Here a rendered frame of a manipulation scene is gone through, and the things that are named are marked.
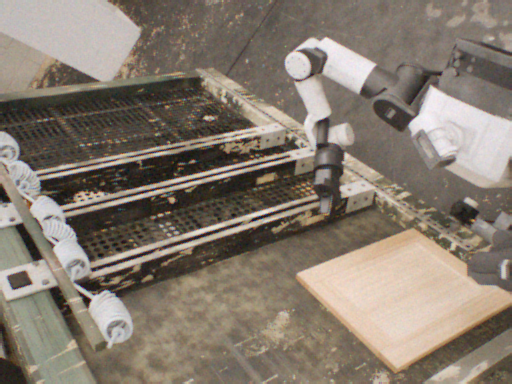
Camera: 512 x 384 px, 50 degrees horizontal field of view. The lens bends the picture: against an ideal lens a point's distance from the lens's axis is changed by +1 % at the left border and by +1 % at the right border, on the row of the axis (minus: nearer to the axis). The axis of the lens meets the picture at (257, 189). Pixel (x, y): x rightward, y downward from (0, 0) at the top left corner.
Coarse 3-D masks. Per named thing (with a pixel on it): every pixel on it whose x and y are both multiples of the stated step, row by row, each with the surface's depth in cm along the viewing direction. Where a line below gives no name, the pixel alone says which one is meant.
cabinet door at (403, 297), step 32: (352, 256) 160; (384, 256) 163; (416, 256) 164; (448, 256) 166; (320, 288) 147; (352, 288) 149; (384, 288) 150; (416, 288) 152; (448, 288) 153; (480, 288) 154; (352, 320) 138; (384, 320) 139; (416, 320) 141; (448, 320) 142; (480, 320) 143; (384, 352) 130; (416, 352) 131
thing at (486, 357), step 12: (504, 336) 136; (480, 348) 131; (492, 348) 132; (504, 348) 132; (468, 360) 128; (480, 360) 128; (492, 360) 129; (504, 360) 131; (444, 372) 124; (456, 372) 124; (468, 372) 125; (480, 372) 125; (492, 372) 130
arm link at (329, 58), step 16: (304, 48) 146; (320, 48) 146; (336, 48) 145; (288, 64) 150; (304, 64) 147; (320, 64) 146; (336, 64) 144; (352, 64) 143; (368, 64) 143; (336, 80) 147; (352, 80) 144
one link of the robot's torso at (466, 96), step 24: (456, 48) 126; (480, 48) 122; (432, 72) 132; (456, 72) 125; (480, 72) 122; (504, 72) 118; (432, 96) 132; (456, 96) 127; (480, 96) 122; (504, 96) 118; (456, 120) 127; (480, 120) 123; (504, 120) 118; (480, 144) 123; (504, 144) 119; (456, 168) 130; (480, 168) 124; (504, 168) 121
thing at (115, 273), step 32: (352, 192) 182; (64, 224) 126; (224, 224) 158; (256, 224) 160; (288, 224) 168; (128, 256) 142; (160, 256) 143; (192, 256) 150; (32, 288) 123; (96, 288) 136
